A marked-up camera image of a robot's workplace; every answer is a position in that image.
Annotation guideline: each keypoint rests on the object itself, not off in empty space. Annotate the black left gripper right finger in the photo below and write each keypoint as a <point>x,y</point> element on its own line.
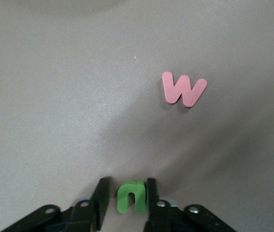
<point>152,193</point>

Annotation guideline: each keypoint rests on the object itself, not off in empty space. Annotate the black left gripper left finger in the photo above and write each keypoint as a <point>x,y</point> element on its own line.
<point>103,195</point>

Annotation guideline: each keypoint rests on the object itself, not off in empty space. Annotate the green letter u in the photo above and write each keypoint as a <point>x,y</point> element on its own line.
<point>123,193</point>

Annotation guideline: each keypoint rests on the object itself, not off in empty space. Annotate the pink letter w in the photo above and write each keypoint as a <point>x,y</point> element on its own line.
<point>170,91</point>

